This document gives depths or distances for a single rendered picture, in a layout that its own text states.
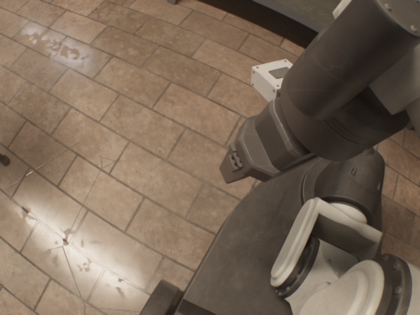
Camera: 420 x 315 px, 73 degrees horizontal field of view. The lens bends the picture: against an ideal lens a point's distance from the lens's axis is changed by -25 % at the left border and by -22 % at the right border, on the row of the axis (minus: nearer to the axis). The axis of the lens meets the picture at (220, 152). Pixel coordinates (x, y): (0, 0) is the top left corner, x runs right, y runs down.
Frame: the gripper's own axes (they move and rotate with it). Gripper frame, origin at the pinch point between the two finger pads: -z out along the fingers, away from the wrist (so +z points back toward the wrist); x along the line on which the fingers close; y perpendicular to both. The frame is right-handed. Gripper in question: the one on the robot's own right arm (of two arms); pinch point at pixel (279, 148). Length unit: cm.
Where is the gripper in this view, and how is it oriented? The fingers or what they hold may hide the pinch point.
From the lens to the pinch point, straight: 37.6
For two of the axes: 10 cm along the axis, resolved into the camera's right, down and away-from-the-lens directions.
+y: 4.0, 9.0, -1.8
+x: -8.9, 3.3, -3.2
